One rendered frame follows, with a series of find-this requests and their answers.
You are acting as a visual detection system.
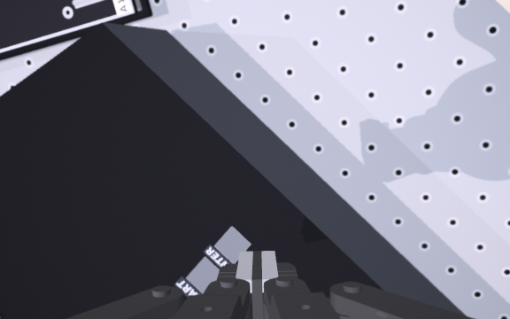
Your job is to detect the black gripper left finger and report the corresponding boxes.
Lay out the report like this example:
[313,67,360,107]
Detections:
[66,251,258,319]

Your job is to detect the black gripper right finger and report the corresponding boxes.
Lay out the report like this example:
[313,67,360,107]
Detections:
[257,251,474,319]

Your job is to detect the black rectangular frame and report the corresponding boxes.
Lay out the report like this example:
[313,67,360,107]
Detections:
[0,0,153,61]

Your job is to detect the grey perforated base plate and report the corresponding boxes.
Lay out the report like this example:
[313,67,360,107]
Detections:
[125,0,510,319]

